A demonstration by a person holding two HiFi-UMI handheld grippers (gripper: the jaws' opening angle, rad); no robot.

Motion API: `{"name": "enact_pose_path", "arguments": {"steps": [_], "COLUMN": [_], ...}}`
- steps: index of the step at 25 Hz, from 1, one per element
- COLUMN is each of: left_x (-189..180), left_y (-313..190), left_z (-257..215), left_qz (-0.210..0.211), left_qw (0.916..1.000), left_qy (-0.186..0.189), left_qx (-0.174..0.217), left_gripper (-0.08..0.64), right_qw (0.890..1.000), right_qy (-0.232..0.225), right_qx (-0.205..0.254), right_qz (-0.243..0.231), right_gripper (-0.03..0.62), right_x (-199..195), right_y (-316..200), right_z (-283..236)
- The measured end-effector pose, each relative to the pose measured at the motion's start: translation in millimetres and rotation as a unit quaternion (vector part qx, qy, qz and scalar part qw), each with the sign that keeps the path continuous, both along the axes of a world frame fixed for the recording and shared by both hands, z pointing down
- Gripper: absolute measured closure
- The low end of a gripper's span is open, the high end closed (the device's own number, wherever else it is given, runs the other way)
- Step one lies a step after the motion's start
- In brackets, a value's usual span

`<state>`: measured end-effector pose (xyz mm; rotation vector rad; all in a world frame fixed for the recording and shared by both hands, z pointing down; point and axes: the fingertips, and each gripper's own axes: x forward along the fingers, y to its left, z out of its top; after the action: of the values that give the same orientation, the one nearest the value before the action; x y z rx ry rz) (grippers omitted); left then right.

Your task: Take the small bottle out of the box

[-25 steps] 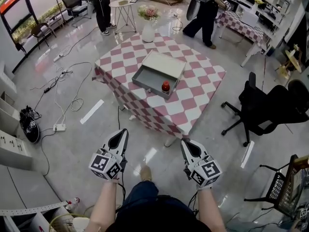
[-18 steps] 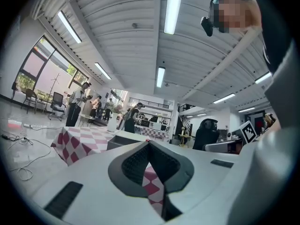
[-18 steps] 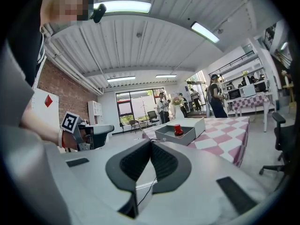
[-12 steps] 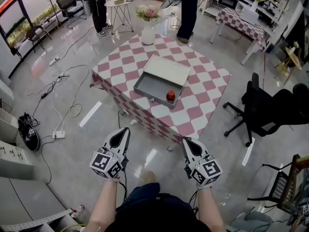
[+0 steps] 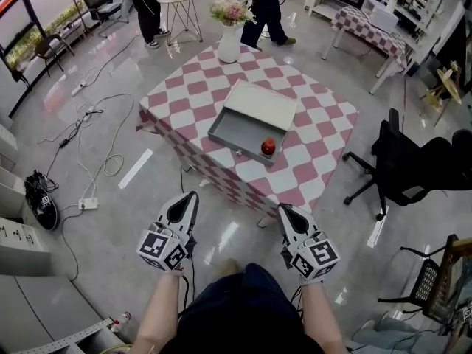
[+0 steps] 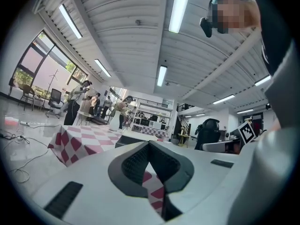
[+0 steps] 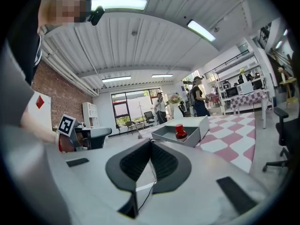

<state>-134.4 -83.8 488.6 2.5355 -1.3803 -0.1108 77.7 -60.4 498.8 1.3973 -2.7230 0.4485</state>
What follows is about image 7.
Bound person's black-shirted torso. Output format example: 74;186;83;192
6;0;43;86

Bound white shelf cabinet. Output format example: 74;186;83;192
82;101;100;129

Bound white box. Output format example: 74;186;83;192
150;115;210;148

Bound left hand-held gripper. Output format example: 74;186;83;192
57;113;113;152

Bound pink checkered tablecloth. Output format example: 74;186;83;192
137;112;256;174

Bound white pipes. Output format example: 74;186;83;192
41;40;100;98

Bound small red-capped bottle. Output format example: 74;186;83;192
174;124;188;142

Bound yellow side table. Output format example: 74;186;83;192
278;76;298;104

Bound black mesh chair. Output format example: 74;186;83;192
143;111;156;128

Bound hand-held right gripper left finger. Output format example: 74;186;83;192
105;139;152;219

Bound dark wicker chair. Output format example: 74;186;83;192
124;120;138;135

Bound black office chair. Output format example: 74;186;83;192
262;106;300;173

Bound white vase with flowers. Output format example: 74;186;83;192
166;93;184;120

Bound black head-worn camera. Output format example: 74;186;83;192
87;5;105;26

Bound large black-framed window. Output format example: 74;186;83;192
111;87;163;129

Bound white metal shelf rack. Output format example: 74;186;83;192
214;52;274;116

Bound person's head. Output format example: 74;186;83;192
38;0;92;28

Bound white coat stand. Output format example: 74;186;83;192
136;100;145;124

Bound table with checkered cloth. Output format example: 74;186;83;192
229;89;269;129

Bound white appliance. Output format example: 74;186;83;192
236;81;254;96

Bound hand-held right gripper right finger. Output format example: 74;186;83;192
149;141;193;195

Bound person's left forearm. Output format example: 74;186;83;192
20;110;58;144

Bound black microwave oven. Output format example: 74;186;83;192
225;86;239;98

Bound white board with red diamond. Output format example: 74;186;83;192
26;90;52;131

